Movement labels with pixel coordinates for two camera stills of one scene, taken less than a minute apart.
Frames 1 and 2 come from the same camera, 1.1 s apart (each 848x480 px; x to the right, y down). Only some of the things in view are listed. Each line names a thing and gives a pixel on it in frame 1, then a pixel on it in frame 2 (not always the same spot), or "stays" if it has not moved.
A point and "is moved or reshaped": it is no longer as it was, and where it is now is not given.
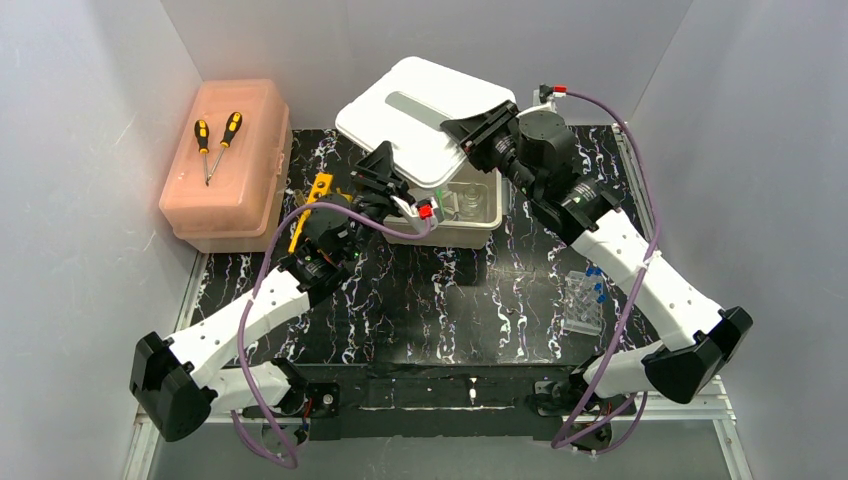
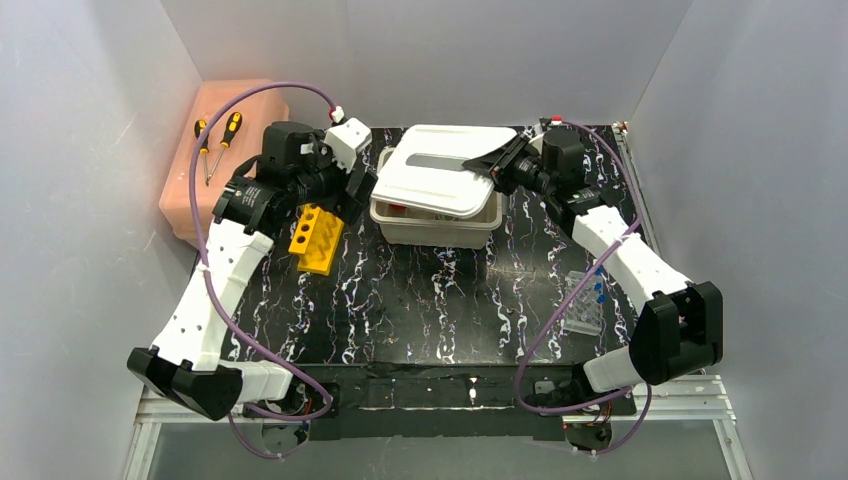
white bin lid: (407, 106) is moved or reshaped
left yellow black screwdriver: (202, 135) stays
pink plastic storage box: (244, 206) stays
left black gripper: (370, 185) to (361, 187)
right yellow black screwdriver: (233, 129) stays
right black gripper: (488, 129) to (501, 166)
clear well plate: (582, 311) stays
